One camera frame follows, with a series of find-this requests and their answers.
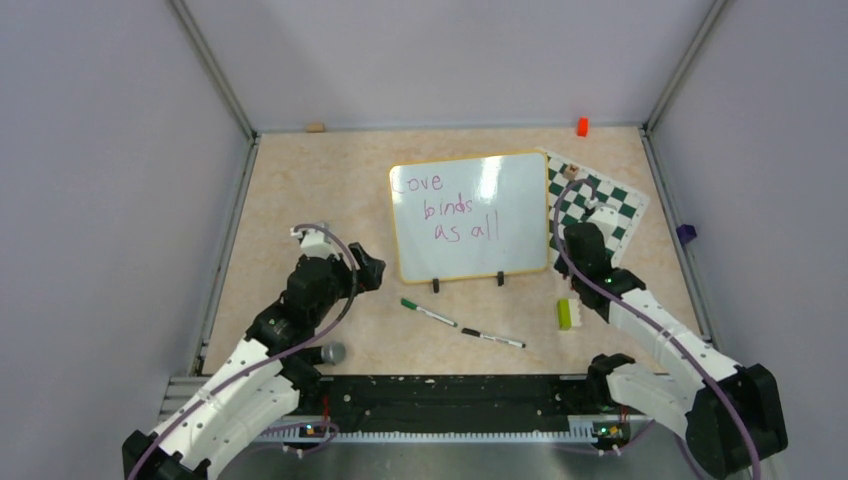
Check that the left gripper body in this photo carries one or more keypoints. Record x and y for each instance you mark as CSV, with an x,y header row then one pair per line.
x,y
364,278

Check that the yellow framed whiteboard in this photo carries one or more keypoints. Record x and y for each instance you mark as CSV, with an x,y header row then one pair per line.
x,y
471,217

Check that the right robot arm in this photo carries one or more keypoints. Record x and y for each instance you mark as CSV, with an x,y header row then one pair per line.
x,y
728,415

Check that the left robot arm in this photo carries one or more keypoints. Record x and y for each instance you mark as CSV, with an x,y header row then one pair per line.
x,y
264,377

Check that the green capped marker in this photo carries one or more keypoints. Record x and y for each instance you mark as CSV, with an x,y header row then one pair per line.
x,y
415,307

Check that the black grey microphone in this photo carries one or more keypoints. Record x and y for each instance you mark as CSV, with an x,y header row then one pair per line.
x,y
333,353

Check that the black capped marker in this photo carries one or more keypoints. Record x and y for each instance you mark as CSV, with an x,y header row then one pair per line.
x,y
493,338

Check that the small wooden block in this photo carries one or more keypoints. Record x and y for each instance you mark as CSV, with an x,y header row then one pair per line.
x,y
315,128

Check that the green white toy brick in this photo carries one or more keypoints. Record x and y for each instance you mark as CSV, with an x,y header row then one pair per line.
x,y
568,314

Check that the wooden letter cube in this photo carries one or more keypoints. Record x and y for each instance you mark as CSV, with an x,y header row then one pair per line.
x,y
572,171

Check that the orange toy block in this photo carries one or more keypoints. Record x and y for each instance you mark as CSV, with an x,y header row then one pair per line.
x,y
583,127

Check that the green white chessboard mat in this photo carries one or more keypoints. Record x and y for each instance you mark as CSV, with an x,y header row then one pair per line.
x,y
577,205

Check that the purple toy block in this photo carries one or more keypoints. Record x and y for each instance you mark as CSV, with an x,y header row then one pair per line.
x,y
686,233

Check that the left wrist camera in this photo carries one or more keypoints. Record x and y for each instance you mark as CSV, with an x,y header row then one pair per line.
x,y
311,240

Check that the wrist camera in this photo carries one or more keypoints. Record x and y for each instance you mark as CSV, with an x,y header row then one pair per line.
x,y
605,218
311,240

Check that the whiteboard wire stand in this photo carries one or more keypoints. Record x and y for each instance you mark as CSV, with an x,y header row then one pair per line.
x,y
498,278

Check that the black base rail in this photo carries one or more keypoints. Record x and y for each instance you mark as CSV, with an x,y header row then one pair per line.
x,y
460,404

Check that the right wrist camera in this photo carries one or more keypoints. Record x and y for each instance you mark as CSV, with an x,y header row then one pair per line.
x,y
605,218

